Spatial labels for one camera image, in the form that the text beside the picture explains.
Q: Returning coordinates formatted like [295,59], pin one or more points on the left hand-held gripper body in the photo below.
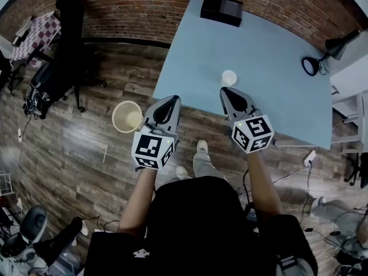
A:
[149,149]

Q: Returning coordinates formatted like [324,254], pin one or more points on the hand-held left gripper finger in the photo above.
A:
[174,116]
[152,108]

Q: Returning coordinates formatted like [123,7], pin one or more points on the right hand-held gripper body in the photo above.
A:
[253,134]

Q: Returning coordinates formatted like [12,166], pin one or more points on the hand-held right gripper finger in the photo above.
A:
[224,102]
[244,96]

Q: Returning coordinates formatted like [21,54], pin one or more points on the white paper cup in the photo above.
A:
[229,78]

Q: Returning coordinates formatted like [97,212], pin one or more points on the beige mesh trash bin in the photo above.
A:
[126,116]

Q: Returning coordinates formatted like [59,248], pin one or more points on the person's right forearm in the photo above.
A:
[263,183]

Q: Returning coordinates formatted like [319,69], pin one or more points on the person's left forearm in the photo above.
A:
[138,200]

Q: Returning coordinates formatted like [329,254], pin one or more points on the person's white shoe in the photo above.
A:
[84,229]
[181,172]
[202,146]

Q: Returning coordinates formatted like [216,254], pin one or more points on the person's grey trouser leg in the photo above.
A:
[204,165]

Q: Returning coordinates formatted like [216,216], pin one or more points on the black box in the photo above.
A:
[220,9]

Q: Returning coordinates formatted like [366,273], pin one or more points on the person's black shirt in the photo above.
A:
[198,229]

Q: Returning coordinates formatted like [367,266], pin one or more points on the black office chair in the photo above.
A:
[70,53]

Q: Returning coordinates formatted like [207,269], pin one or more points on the white metal shelf rack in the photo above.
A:
[352,119]

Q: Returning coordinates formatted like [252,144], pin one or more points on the black swivel chair base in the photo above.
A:
[358,168]

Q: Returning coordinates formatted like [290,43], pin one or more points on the small white power strip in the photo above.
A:
[20,134]

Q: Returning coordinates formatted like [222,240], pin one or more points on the checkered table cloth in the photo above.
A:
[37,39]

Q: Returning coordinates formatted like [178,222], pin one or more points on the grey office chair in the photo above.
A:
[27,234]

